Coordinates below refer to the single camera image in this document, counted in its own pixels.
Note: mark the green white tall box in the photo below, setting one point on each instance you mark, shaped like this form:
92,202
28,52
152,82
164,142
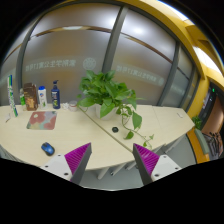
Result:
11,96

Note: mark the small black round object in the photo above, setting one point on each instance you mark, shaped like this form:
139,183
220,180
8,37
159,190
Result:
115,129

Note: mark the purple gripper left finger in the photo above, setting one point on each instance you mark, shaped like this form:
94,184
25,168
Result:
77,160

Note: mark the blue computer mouse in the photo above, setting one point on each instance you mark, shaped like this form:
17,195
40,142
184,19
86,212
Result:
48,149

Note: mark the small white jar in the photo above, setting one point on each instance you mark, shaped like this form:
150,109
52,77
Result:
73,106

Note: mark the small background green plant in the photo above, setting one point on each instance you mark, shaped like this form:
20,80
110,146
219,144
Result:
197,122

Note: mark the green potted pothos plant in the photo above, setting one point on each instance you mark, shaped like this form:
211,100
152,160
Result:
102,90

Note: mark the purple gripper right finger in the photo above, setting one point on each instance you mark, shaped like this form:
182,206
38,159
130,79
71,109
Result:
146,161

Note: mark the small green bottle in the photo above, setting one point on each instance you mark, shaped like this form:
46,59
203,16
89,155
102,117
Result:
22,99

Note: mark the dark blue pump bottle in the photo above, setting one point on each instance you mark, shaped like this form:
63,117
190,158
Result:
55,94

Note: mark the white shampoo bottle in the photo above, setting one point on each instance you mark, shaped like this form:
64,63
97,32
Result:
42,97

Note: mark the colourful patterned mouse pad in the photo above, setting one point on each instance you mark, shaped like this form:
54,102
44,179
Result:
43,120

